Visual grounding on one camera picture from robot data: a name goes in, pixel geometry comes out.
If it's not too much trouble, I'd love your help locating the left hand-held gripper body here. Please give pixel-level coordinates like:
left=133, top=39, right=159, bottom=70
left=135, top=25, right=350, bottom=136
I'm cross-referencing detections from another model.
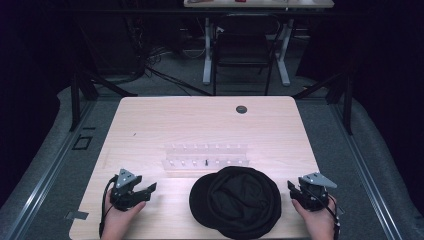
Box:
left=109, top=168, right=143, bottom=212

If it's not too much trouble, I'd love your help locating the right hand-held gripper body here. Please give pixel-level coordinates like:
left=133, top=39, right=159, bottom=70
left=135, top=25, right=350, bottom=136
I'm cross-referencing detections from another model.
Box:
left=296, top=171, right=338, bottom=212

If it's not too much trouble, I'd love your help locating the person's left hand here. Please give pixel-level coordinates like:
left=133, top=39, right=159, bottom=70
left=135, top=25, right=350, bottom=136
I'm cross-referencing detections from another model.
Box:
left=101, top=190, right=147, bottom=240

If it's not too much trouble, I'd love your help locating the person's right hand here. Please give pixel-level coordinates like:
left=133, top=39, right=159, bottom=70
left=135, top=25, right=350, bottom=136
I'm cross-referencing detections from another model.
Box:
left=291, top=195, right=338, bottom=240

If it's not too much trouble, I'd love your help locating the grey tape strip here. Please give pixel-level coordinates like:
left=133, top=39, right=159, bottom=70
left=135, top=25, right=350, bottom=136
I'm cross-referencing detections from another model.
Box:
left=64, top=210, right=90, bottom=221

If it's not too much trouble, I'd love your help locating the black cap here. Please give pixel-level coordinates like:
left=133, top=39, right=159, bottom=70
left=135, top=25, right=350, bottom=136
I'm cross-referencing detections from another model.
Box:
left=188, top=165, right=283, bottom=240

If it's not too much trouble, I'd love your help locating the clear acrylic rack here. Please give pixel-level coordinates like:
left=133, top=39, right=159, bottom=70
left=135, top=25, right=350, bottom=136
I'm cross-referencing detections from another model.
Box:
left=161, top=143, right=251, bottom=173

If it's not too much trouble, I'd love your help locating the black chair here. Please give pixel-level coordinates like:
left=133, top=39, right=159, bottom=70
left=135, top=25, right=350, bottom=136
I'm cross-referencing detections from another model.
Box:
left=212, top=13, right=285, bottom=97

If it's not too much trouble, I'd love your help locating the white desk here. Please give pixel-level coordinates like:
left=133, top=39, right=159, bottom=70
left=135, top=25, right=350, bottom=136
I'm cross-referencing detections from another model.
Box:
left=183, top=0, right=335, bottom=87

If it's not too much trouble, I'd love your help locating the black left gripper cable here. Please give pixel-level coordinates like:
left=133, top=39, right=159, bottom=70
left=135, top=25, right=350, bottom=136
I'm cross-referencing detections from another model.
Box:
left=98, top=175, right=120, bottom=239

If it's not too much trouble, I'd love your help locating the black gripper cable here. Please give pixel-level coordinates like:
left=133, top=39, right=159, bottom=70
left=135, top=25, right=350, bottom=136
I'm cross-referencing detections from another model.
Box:
left=309, top=188, right=342, bottom=240
left=98, top=175, right=120, bottom=239

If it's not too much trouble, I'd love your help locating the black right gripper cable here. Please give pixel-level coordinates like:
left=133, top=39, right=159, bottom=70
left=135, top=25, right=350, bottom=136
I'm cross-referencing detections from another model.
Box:
left=309, top=188, right=342, bottom=240

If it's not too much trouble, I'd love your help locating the aluminium floor rail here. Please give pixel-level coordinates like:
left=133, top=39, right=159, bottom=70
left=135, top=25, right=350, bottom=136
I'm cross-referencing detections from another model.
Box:
left=0, top=99, right=98, bottom=240
left=329, top=99, right=405, bottom=240

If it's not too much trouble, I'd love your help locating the black metal frame stand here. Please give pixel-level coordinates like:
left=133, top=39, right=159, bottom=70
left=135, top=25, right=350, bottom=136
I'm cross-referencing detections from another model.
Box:
left=68, top=63, right=138, bottom=132
left=293, top=63, right=355, bottom=136

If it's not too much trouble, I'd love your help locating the bundle of floor cables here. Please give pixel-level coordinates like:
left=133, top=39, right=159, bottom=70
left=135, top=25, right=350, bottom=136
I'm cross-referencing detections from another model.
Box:
left=124, top=16, right=214, bottom=98

